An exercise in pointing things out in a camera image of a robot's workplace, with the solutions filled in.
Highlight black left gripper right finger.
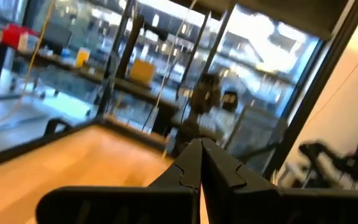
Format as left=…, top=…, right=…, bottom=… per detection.
left=201, top=137, right=358, bottom=224

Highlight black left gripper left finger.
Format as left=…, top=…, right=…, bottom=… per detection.
left=35, top=138, right=203, bottom=224

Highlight yellow box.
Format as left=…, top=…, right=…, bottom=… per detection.
left=129, top=58, right=156, bottom=87

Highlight black side desk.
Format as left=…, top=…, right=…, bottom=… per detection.
left=0, top=42, right=180, bottom=133

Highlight orange cup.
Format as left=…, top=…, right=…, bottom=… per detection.
left=74, top=47, right=91, bottom=68

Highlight red box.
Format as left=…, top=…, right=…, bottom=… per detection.
left=0, top=24, right=39, bottom=53

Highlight black table edge rail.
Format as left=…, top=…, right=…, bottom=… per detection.
left=0, top=119, right=171, bottom=172

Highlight black table handle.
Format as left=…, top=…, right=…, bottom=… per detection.
left=44, top=118, right=73, bottom=137

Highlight black slanted frame post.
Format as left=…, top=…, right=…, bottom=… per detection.
left=262, top=0, right=358, bottom=180

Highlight hanging yellow cable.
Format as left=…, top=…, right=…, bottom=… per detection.
left=0, top=0, right=58, bottom=126

